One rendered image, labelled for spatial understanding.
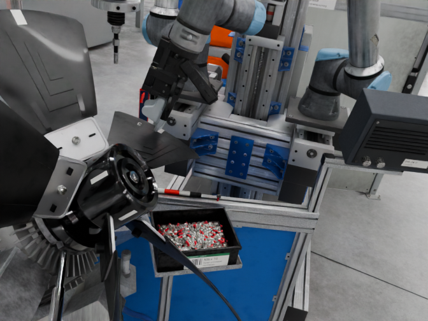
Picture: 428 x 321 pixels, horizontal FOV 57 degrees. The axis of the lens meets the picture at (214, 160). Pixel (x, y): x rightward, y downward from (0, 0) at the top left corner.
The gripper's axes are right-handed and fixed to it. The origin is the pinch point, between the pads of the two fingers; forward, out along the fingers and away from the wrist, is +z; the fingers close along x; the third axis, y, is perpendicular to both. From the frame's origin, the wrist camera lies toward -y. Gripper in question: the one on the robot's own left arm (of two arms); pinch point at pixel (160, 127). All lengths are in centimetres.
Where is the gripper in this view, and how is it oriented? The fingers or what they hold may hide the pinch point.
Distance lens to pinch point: 93.5
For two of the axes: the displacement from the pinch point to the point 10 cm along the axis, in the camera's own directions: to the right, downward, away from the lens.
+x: 0.0, 5.1, -8.6
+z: -4.2, 7.8, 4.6
